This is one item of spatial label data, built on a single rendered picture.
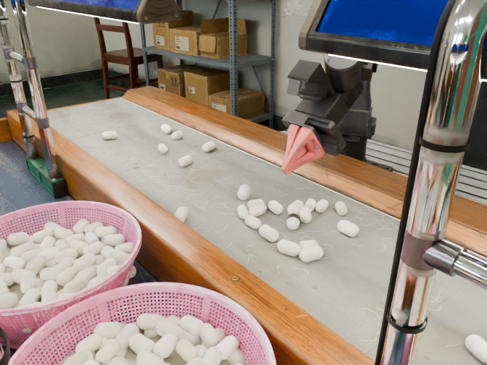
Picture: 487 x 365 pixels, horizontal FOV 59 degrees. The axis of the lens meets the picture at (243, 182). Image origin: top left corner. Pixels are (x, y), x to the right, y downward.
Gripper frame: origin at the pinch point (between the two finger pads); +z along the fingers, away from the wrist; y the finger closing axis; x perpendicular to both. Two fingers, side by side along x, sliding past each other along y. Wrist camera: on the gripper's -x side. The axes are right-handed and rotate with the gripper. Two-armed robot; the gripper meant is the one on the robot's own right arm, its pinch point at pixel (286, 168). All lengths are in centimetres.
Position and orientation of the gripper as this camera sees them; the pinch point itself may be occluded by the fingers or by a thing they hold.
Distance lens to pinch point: 72.9
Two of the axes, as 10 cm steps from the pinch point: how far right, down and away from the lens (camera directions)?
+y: 6.5, 3.2, -6.9
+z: -5.9, 7.9, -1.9
